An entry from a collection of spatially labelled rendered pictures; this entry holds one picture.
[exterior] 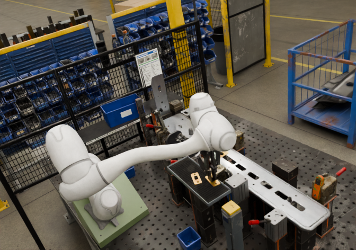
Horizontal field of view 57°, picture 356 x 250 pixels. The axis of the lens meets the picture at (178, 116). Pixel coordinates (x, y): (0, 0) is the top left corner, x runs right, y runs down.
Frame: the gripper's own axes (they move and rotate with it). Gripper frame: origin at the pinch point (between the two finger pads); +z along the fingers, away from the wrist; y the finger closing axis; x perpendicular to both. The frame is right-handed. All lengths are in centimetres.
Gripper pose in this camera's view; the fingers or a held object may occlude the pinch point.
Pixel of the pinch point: (211, 173)
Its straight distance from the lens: 155.1
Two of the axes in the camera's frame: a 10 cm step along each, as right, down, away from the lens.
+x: -4.2, -3.9, 8.2
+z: 1.7, 8.5, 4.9
